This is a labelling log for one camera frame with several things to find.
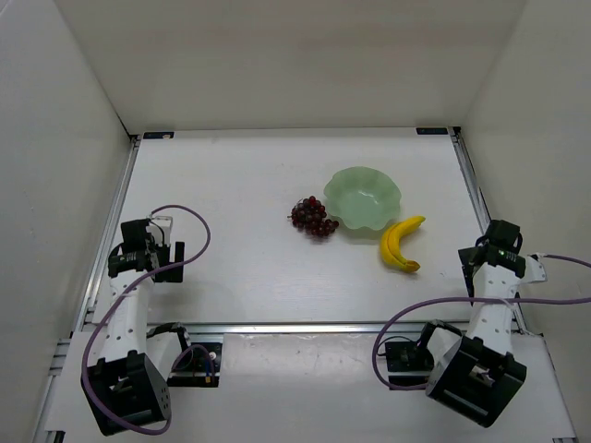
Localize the yellow fake banana bunch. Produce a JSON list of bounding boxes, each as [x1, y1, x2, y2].
[[380, 216, 426, 273]]

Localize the dark red fake grapes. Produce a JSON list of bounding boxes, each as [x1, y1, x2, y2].
[[287, 196, 340, 238]]

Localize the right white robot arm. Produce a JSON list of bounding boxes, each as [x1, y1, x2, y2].
[[417, 220, 547, 428]]

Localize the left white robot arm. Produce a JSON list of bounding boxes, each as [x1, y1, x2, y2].
[[81, 216, 190, 436]]

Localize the green glass fruit bowl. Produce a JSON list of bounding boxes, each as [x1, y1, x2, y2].
[[323, 166, 402, 231]]

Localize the left blue corner label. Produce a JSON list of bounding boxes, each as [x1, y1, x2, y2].
[[142, 131, 175, 140]]

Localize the blue corner label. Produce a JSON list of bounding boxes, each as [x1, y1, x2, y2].
[[142, 131, 175, 140], [416, 127, 449, 136]]

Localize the right blue corner label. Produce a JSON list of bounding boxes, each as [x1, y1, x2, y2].
[[416, 127, 449, 136]]

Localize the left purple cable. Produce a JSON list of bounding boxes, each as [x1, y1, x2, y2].
[[80, 204, 218, 436]]

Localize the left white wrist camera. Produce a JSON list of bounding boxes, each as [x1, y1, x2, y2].
[[147, 216, 174, 246]]

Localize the front aluminium table rail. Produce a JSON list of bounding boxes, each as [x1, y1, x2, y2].
[[145, 321, 472, 337]]

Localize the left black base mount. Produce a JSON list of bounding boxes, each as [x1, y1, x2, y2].
[[167, 342, 223, 389]]

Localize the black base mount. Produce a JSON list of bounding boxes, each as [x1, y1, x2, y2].
[[379, 339, 434, 387], [167, 342, 223, 389]]

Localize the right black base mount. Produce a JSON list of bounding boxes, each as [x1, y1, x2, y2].
[[379, 339, 434, 387]]

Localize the left aluminium table rail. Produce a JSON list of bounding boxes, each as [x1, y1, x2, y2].
[[29, 134, 142, 442]]

